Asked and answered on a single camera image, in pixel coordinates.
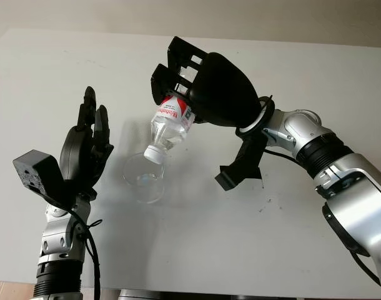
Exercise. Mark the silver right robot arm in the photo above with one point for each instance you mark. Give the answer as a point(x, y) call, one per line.
point(349, 187)

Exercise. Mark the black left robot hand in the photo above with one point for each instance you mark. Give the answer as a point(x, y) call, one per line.
point(81, 156)

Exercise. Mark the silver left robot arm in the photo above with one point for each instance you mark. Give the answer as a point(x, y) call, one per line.
point(57, 243)

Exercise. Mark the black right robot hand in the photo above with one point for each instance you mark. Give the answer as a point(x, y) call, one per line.
point(225, 90)

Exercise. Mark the clear plastic cup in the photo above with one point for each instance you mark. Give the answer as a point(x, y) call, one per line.
point(145, 187)

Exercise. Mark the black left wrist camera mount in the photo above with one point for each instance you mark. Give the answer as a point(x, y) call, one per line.
point(34, 172)

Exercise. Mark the clear red-label water bottle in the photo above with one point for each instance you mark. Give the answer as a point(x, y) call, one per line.
point(170, 125)

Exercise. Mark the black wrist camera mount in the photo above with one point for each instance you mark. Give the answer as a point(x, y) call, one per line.
point(34, 172)
point(240, 165)

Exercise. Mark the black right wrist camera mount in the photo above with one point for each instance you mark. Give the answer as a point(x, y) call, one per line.
point(240, 165)

